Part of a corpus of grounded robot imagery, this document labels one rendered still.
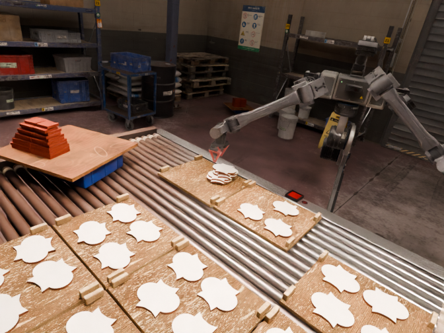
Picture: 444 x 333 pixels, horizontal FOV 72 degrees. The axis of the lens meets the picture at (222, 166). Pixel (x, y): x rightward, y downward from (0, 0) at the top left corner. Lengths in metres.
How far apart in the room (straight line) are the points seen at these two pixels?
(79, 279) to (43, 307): 0.12
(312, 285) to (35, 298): 0.90
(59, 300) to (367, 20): 5.90
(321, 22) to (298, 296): 5.79
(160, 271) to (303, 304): 0.50
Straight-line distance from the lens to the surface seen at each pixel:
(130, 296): 1.09
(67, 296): 1.12
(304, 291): 1.19
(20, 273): 1.24
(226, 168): 1.71
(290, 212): 1.54
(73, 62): 5.71
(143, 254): 1.22
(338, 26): 6.38
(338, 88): 2.02
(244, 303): 1.09
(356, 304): 1.23
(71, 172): 1.55
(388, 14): 6.12
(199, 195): 1.55
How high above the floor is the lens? 1.76
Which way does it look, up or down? 26 degrees down
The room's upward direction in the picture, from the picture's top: 8 degrees clockwise
